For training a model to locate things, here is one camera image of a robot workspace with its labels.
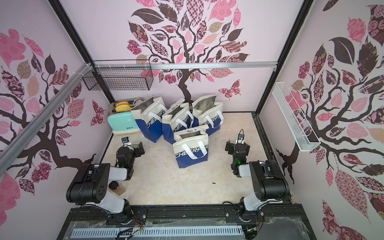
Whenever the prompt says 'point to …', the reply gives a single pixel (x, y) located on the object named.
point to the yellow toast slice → (122, 107)
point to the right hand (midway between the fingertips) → (236, 143)
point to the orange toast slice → (119, 102)
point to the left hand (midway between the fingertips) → (134, 146)
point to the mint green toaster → (123, 122)
